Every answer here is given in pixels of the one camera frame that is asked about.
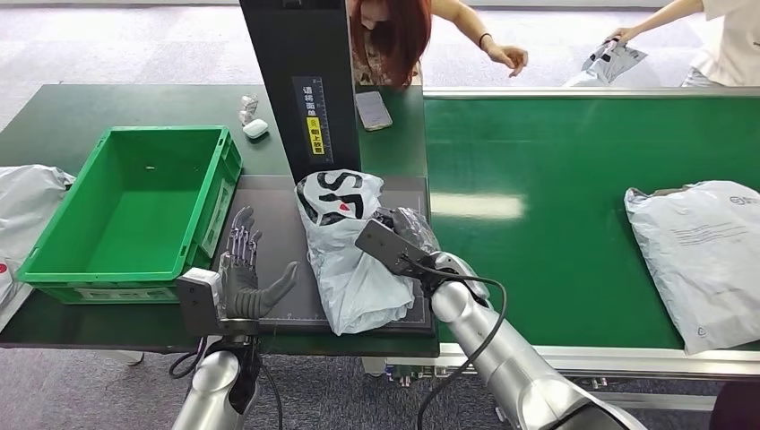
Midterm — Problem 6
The terminal block under conveyor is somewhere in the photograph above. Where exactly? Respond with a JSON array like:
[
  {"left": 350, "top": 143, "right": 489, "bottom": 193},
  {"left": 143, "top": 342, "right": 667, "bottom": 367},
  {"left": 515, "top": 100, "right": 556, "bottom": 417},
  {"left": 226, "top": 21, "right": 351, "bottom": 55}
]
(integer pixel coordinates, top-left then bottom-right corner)
[{"left": 384, "top": 363, "right": 453, "bottom": 388}]

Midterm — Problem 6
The person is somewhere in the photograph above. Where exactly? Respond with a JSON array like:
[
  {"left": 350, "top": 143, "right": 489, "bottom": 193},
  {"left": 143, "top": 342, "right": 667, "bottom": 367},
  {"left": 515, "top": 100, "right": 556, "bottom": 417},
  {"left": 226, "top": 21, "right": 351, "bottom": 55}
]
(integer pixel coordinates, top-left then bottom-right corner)
[
  {"left": 605, "top": 0, "right": 760, "bottom": 89},
  {"left": 347, "top": 0, "right": 530, "bottom": 90}
]

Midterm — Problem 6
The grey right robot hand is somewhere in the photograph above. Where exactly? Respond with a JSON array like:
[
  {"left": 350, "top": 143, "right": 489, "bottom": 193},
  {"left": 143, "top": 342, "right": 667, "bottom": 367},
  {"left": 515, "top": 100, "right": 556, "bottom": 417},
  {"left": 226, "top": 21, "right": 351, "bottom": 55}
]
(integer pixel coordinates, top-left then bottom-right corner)
[{"left": 378, "top": 206, "right": 443, "bottom": 256}]

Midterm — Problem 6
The person's left hand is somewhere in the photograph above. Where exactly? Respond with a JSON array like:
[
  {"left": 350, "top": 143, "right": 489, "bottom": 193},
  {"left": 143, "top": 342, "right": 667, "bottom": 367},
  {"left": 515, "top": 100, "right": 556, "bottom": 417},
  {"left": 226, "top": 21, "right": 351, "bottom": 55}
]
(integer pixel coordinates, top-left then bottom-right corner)
[{"left": 487, "top": 42, "right": 530, "bottom": 78}]

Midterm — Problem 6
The smartphone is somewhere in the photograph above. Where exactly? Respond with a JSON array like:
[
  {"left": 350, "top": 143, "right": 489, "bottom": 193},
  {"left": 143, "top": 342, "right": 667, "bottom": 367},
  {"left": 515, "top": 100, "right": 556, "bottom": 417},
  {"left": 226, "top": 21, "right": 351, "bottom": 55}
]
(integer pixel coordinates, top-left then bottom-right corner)
[{"left": 355, "top": 90, "right": 394, "bottom": 132}]

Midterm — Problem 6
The grey package with red sticker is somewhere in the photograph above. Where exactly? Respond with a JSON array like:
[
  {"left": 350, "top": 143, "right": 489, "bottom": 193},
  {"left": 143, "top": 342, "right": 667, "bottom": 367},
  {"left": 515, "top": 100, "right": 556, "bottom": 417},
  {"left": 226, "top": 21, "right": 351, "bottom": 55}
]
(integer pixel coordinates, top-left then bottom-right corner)
[{"left": 0, "top": 165, "right": 77, "bottom": 310}]

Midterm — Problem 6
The person's right hand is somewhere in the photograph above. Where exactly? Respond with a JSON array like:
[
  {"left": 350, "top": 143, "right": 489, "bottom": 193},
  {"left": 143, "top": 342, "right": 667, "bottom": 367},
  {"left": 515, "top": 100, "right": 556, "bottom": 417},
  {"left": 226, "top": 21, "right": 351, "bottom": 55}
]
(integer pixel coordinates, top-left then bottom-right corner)
[{"left": 605, "top": 26, "right": 639, "bottom": 48}]

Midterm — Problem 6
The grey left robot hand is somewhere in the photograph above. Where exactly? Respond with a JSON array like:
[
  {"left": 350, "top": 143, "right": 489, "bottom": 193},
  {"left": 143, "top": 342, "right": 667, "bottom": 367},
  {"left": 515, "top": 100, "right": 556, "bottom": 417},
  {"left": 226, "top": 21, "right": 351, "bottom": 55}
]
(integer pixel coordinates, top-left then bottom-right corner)
[{"left": 218, "top": 205, "right": 301, "bottom": 323}]

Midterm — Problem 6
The white package with black letters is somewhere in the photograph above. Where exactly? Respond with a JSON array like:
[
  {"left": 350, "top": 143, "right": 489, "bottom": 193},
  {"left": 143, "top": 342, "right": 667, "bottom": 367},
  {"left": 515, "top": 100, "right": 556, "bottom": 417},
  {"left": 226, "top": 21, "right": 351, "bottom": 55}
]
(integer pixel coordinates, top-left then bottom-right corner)
[{"left": 295, "top": 168, "right": 417, "bottom": 337}]

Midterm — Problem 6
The dark rounded object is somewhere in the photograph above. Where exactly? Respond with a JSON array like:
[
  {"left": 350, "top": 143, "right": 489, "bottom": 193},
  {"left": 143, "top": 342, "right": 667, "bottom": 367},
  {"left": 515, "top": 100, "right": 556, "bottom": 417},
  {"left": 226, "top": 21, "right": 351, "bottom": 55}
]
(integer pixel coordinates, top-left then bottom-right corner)
[{"left": 708, "top": 381, "right": 760, "bottom": 430}]

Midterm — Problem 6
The black scanner column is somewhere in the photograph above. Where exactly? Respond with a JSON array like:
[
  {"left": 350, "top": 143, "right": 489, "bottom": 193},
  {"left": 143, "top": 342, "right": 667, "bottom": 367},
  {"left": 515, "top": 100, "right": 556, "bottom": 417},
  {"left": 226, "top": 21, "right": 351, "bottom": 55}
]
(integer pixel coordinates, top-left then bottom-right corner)
[{"left": 238, "top": 0, "right": 362, "bottom": 184}]

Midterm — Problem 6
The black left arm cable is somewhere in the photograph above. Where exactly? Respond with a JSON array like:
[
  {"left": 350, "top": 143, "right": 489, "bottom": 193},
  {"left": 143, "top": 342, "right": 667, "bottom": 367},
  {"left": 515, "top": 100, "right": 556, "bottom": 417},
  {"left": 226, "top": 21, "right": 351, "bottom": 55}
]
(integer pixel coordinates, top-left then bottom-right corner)
[{"left": 168, "top": 337, "right": 285, "bottom": 430}]

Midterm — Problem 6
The grey package with black print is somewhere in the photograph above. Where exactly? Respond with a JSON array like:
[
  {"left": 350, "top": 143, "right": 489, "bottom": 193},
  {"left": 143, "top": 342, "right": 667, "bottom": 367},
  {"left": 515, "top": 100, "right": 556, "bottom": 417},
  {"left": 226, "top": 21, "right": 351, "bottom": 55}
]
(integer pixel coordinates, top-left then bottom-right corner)
[{"left": 564, "top": 38, "right": 648, "bottom": 89}]

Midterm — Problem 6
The green plastic crate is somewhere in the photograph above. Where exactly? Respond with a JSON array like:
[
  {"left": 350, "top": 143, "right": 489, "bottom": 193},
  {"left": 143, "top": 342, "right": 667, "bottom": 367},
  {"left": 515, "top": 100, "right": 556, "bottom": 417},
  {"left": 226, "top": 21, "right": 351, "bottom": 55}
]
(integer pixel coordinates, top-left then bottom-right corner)
[{"left": 16, "top": 125, "right": 245, "bottom": 305}]

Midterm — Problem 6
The large plain grey package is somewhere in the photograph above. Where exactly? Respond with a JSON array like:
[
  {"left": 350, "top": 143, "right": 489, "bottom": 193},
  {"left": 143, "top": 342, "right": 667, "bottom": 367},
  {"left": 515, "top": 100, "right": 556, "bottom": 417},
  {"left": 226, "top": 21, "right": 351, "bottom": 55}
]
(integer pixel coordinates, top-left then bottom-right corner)
[{"left": 623, "top": 180, "right": 760, "bottom": 356}]

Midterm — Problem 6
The green conveyor belt machine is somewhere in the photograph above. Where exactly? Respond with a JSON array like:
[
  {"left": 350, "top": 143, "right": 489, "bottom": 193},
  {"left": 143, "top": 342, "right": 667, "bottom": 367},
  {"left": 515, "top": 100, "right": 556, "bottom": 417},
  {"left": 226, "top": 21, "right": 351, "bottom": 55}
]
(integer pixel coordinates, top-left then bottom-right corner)
[{"left": 362, "top": 87, "right": 760, "bottom": 410}]

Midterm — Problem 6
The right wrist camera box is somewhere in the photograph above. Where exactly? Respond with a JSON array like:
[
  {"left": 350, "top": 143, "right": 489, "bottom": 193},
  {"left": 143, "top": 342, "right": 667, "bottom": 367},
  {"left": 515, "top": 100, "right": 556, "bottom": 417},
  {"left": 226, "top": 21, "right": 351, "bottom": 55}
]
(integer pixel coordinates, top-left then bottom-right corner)
[{"left": 354, "top": 219, "right": 437, "bottom": 280}]

